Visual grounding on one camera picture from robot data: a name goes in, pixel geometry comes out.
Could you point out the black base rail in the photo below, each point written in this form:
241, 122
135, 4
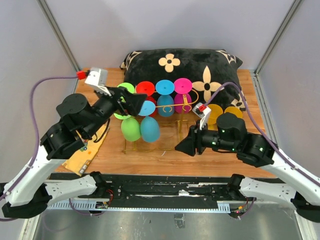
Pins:
166, 193

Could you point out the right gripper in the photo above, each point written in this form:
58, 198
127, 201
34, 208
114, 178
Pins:
193, 140

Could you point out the blue wine glass front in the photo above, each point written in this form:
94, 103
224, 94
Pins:
149, 127

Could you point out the red wine glass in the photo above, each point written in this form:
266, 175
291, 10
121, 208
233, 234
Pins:
145, 89

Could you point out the yellow truck print cloth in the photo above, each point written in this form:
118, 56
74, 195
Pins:
81, 159

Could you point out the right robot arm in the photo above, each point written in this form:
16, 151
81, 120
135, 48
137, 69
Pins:
300, 189

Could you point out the magenta wine glass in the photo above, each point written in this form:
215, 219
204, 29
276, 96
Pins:
182, 86

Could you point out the yellow wine glass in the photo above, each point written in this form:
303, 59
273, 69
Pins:
235, 111
216, 111

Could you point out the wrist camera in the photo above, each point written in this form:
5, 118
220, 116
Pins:
203, 112
96, 79

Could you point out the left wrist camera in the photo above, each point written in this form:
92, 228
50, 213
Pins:
96, 79

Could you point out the green wine glass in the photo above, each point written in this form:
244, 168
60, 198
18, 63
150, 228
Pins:
130, 127
131, 89

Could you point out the green wine glass front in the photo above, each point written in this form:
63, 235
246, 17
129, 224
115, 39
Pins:
130, 127

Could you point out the green wine glass back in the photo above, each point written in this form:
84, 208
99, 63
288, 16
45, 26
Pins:
131, 89

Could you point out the black floral pillow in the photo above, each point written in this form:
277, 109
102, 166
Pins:
213, 73

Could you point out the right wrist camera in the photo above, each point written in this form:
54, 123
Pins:
203, 112

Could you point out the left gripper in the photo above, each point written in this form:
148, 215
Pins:
133, 103

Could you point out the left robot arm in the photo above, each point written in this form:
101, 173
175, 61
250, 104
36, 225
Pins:
28, 195

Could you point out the blue wine glass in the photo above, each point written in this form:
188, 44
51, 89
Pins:
165, 88
149, 127

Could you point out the blue wine glass back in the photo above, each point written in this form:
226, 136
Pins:
165, 88

